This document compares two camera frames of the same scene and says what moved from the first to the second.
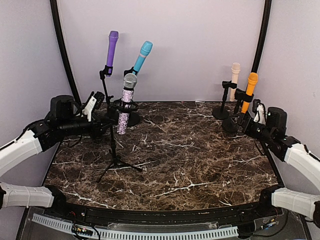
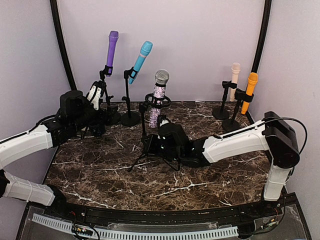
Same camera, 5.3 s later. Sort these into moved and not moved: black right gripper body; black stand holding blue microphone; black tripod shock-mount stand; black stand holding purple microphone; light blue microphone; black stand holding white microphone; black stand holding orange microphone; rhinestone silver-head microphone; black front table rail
Moved: rhinestone silver-head microphone; black right gripper body; black tripod shock-mount stand
Not moved: black stand holding purple microphone; black front table rail; black stand holding white microphone; black stand holding orange microphone; light blue microphone; black stand holding blue microphone
